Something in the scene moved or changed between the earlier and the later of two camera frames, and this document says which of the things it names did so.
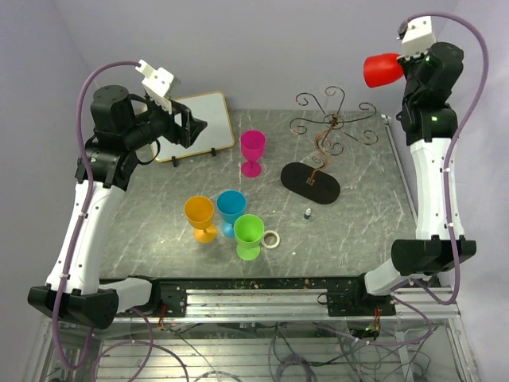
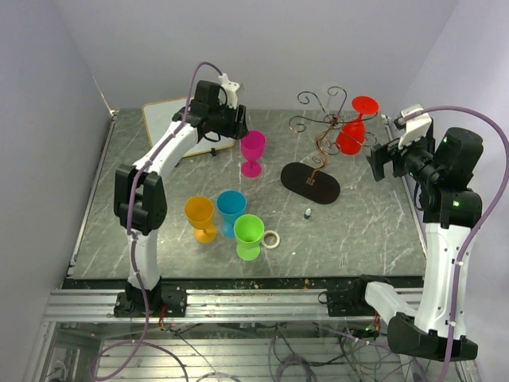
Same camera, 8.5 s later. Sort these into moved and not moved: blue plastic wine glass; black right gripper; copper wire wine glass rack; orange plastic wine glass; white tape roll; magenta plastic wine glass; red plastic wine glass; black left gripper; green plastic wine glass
Moved: black left gripper; black right gripper; red plastic wine glass
Not moved: white tape roll; blue plastic wine glass; magenta plastic wine glass; orange plastic wine glass; copper wire wine glass rack; green plastic wine glass
